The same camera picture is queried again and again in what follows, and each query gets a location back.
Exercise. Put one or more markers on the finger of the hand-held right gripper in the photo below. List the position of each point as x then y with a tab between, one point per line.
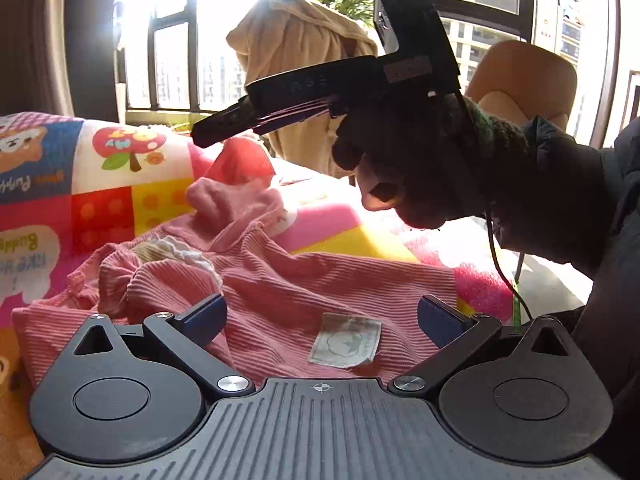
220	125

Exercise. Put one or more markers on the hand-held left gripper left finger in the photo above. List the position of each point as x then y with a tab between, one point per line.
206	318

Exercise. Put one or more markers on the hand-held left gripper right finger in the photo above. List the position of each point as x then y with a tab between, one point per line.
437	322

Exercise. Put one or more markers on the pink ribbed garment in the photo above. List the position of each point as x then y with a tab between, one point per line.
280	290

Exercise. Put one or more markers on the person's right hand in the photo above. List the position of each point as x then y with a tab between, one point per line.
425	170

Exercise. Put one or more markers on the white ruffled cloth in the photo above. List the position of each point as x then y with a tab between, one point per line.
175	255

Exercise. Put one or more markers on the beige cloth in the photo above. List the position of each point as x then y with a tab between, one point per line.
295	60

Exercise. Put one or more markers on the colourful printed blanket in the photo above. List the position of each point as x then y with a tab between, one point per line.
100	170

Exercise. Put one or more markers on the tan chair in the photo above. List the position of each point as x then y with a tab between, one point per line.
525	85

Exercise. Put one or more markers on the dark curtain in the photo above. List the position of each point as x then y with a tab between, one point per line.
35	35

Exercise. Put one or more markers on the black window frame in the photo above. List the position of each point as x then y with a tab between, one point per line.
445	7

